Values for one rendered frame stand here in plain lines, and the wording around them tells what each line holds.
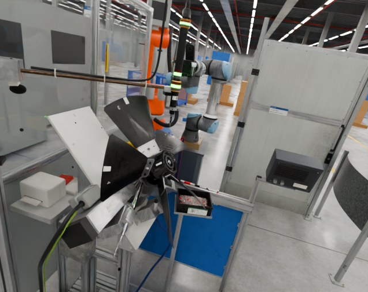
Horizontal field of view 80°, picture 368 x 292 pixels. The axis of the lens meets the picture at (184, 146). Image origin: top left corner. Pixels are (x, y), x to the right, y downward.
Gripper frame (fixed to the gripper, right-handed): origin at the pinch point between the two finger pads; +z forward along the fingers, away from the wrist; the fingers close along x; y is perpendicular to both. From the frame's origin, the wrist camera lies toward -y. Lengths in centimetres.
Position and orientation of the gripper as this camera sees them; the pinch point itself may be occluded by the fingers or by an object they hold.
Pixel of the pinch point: (182, 62)
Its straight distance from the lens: 108.3
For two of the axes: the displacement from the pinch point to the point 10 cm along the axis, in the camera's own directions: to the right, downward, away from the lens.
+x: -9.5, -2.5, 1.8
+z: -2.6, 3.4, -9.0
